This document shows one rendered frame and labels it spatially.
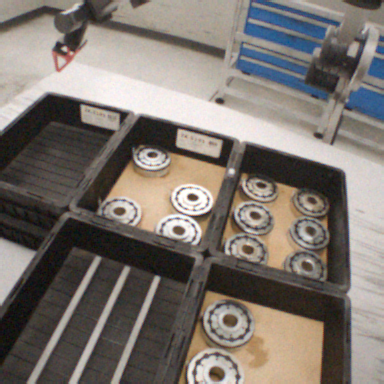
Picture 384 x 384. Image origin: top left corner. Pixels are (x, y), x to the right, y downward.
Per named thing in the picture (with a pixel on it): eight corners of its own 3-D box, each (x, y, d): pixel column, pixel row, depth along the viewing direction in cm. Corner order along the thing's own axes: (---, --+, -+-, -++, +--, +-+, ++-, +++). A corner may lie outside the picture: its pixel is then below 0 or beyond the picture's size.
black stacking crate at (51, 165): (51, 123, 114) (47, 92, 106) (134, 145, 111) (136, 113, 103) (-29, 206, 86) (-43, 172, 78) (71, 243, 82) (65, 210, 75)
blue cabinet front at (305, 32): (235, 68, 272) (250, -4, 234) (326, 98, 258) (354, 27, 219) (234, 69, 270) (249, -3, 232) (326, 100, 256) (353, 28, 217)
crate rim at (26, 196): (47, 97, 108) (46, 90, 106) (136, 118, 104) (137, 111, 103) (-42, 178, 79) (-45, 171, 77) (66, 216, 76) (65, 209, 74)
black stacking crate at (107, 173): (136, 145, 111) (137, 113, 103) (232, 172, 108) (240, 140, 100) (73, 243, 82) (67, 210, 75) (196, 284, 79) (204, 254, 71)
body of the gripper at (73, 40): (86, 42, 109) (94, 22, 104) (74, 55, 102) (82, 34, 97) (67, 33, 107) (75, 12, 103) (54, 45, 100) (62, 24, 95)
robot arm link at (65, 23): (116, 16, 98) (102, -12, 94) (96, 25, 89) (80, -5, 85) (84, 32, 103) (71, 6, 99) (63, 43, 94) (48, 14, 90)
